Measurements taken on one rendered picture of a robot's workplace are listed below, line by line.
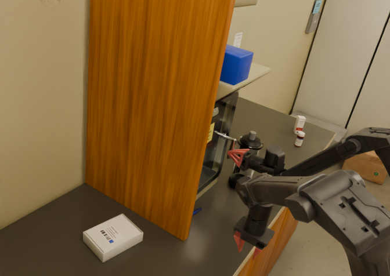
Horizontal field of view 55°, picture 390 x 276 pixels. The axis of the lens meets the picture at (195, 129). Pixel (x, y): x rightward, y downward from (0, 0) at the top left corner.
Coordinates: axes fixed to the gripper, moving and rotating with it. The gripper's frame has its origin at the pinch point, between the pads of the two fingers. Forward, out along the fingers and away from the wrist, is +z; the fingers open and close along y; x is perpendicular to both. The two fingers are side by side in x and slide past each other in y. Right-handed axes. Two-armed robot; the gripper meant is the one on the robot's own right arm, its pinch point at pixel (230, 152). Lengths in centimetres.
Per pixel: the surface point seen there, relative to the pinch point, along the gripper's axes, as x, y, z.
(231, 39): -44.4, 15.4, 4.6
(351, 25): -58, -280, 14
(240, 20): -51, 12, 5
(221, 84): -32.2, 30.3, -2.6
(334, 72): -9, -286, 16
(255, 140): -4.6, -10.9, -5.0
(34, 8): -42, 58, 48
